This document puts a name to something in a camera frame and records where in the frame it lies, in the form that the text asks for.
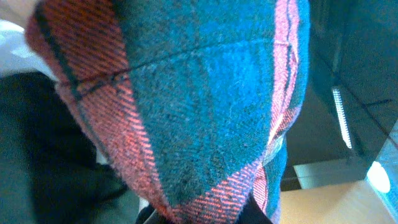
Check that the clear plastic storage bin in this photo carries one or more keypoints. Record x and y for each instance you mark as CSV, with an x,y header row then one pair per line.
x,y
16,55

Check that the black garment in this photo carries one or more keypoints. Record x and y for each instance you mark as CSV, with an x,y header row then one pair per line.
x,y
49,172

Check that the red navy plaid shirt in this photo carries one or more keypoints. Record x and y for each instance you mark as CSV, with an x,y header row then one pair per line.
x,y
189,101

